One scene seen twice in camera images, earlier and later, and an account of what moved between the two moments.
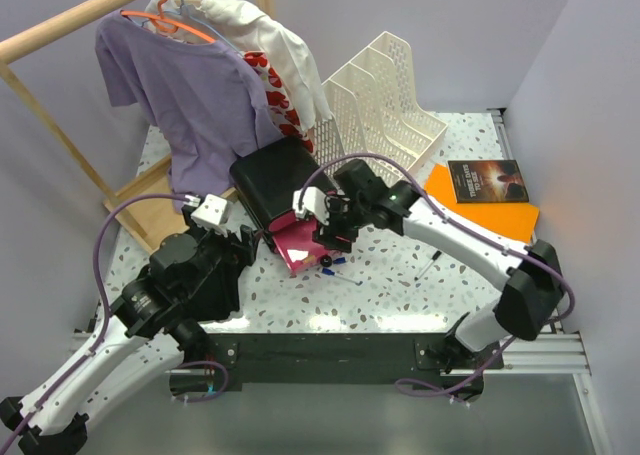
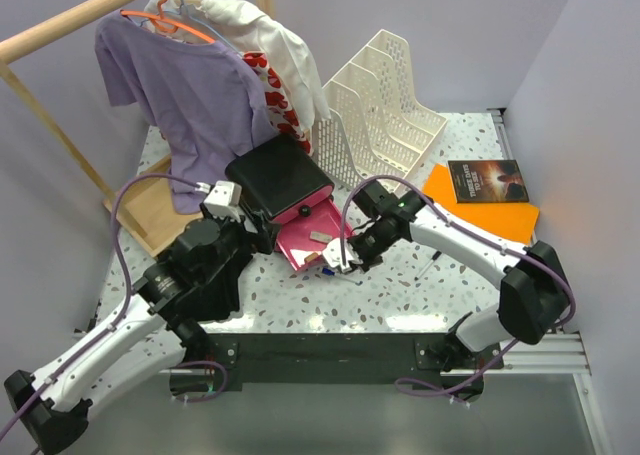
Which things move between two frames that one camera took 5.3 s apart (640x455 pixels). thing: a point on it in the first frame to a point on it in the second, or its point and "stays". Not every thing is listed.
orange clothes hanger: (168, 24) stays
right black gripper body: (346, 217) to (371, 244)
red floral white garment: (277, 96) stays
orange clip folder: (517, 219) stays
